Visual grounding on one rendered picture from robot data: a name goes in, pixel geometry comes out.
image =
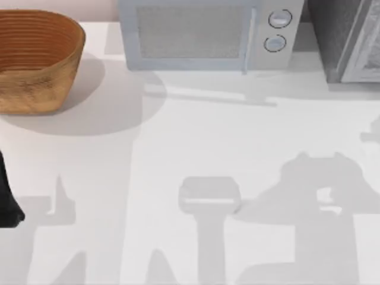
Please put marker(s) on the microwave oven door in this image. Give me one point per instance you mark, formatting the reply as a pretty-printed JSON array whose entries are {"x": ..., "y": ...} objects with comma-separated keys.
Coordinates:
[{"x": 190, "y": 32}]

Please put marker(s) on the round microwave knob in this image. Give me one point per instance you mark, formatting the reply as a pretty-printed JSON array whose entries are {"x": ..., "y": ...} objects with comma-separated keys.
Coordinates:
[
  {"x": 279, "y": 18},
  {"x": 275, "y": 43}
]

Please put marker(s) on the pale microwave oven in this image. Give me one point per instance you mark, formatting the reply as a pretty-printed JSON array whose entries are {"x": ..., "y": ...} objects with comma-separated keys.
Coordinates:
[{"x": 292, "y": 35}]

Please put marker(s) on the brown woven basket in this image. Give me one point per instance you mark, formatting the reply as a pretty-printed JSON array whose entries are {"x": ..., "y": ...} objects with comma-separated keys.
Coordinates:
[{"x": 35, "y": 86}]

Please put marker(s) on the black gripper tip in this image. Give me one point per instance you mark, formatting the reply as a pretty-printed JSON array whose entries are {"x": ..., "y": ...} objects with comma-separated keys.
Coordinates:
[{"x": 8, "y": 205}]

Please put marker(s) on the grey cabinet door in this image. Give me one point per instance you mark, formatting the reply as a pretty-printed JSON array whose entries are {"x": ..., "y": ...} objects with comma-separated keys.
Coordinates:
[{"x": 360, "y": 44}]

